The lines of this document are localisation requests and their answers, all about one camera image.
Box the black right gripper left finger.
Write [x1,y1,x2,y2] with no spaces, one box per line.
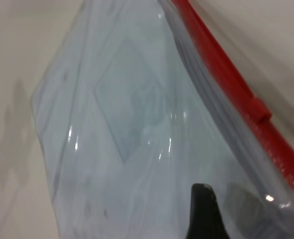
[186,183,230,239]

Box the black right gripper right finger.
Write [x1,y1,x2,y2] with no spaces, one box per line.
[225,183,271,239]

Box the red zipper slider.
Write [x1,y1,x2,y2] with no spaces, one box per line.
[248,96,273,125]

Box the clear zip bag red zipper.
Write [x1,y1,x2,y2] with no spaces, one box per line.
[29,0,294,239]

